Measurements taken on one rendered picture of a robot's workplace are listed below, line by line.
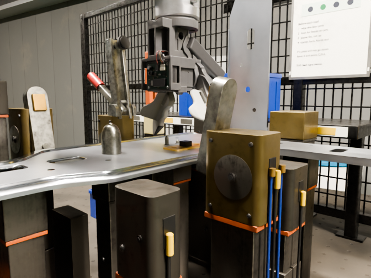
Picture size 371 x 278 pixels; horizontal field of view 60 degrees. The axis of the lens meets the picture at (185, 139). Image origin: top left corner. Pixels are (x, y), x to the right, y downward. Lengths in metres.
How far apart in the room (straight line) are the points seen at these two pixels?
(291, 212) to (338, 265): 0.36
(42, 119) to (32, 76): 5.11
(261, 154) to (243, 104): 0.43
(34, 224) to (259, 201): 0.27
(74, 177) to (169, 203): 0.12
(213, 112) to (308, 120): 0.33
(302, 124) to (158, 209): 0.45
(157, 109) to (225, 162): 0.22
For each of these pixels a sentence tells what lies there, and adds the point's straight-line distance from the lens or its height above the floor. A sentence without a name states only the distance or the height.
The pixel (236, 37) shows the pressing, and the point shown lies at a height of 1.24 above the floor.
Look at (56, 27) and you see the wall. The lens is 5.26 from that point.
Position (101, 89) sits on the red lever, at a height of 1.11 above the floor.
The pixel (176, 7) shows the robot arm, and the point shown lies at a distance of 0.54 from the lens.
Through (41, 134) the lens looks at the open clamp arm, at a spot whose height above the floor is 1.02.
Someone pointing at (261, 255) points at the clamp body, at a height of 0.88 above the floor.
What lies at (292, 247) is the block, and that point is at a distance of 0.60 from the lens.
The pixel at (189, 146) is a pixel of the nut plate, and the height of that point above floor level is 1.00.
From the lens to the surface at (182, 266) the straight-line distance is 0.71.
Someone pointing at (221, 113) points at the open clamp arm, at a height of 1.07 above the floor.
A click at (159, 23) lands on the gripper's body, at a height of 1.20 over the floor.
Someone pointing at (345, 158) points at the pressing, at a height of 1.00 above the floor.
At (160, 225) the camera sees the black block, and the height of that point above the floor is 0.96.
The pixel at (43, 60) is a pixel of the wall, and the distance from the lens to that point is 5.48.
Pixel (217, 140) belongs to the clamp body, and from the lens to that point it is 0.43.
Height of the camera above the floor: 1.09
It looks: 7 degrees down
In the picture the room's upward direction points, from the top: straight up
